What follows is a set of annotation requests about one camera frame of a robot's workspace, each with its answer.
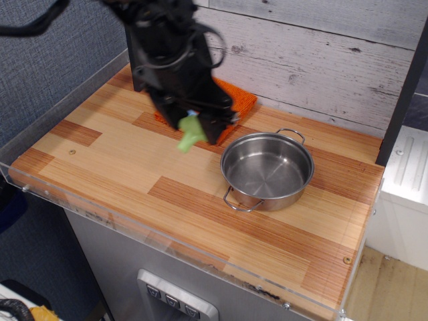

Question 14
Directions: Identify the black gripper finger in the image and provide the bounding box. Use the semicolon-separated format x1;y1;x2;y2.
148;87;193;130
197;108;239;144

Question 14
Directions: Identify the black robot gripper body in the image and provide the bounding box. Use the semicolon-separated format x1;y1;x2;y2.
104;1;232;110

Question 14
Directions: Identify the green toy broccoli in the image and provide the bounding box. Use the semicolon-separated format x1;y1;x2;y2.
177;115;208;153

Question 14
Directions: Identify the stainless steel pot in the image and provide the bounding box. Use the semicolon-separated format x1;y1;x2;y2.
220;128;315;213

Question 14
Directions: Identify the orange folded cloth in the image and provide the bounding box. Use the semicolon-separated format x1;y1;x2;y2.
154;78;257;145

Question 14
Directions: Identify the silver toy fridge cabinet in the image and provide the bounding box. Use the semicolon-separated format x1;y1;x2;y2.
66;211;304;320

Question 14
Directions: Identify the clear acrylic table guard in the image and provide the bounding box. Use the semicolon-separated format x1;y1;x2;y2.
7;64;383;320

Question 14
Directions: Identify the silver dispenser button panel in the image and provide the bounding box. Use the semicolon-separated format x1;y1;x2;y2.
137;269;219;320

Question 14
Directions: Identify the white aluminium side platform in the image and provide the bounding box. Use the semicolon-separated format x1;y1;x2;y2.
366;126;427;270

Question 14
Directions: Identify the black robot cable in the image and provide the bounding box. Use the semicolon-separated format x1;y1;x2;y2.
0;0;71;37

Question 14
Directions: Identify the black vertical post right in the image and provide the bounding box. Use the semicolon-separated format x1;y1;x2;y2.
376;1;427;166

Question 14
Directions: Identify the black braided cable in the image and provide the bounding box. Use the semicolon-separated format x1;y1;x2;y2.
0;298;34;321

